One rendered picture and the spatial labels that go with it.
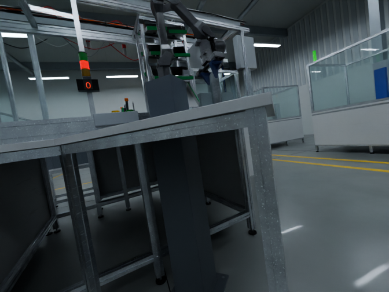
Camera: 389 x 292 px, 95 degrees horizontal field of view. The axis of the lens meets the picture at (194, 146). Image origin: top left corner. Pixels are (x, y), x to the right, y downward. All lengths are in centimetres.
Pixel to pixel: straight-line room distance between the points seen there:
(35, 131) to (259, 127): 95
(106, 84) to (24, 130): 1134
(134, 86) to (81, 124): 1129
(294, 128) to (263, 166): 659
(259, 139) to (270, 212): 18
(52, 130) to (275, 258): 101
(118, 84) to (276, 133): 940
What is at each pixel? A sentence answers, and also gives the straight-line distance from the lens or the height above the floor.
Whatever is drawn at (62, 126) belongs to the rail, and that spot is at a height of 92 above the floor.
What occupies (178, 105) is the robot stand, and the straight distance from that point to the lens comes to 82.
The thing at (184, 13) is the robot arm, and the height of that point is 137.
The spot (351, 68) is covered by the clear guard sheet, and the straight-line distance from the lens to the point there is 462.
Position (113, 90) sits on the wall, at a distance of 1223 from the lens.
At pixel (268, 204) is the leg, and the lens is 50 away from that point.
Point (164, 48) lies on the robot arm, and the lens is 94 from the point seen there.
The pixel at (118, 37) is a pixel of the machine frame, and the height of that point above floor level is 205.
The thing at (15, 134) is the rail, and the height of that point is 90.
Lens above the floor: 79
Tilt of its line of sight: 3 degrees down
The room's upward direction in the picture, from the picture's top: 8 degrees counter-clockwise
